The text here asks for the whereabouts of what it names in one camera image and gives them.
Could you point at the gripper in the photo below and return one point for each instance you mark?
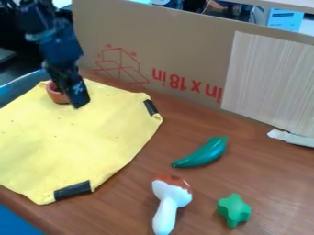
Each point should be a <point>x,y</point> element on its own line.
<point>61,50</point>

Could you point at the yellow cloth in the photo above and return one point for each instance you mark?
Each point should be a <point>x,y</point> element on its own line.
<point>69,137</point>

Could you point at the orange toy cup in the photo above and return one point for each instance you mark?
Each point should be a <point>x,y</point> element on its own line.
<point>56,95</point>

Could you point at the cardboard box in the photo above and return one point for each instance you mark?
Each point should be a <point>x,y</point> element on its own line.
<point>163,52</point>

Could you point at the green toy pepper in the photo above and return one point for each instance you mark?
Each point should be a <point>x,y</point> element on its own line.
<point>202,154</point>

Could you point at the white toy mushroom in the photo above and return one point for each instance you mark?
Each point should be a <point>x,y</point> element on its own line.
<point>169,199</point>

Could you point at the light wooden board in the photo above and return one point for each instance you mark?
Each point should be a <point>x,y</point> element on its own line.
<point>270,82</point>

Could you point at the green toy star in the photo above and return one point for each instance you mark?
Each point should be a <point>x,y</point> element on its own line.
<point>234,210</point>

